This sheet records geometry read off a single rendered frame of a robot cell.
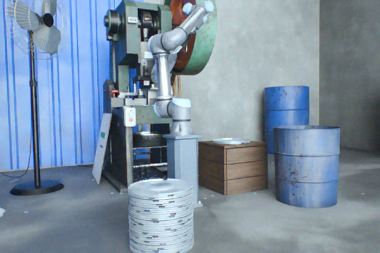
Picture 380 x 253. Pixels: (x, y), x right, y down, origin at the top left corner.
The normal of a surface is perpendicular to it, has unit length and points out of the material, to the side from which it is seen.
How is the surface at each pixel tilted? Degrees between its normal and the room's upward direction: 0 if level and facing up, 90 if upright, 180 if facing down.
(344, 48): 90
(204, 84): 90
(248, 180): 90
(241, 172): 90
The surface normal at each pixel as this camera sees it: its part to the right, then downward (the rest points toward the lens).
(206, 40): 0.40, 0.47
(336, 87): -0.90, 0.04
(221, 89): 0.44, 0.04
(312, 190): -0.09, 0.09
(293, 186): -0.70, 0.09
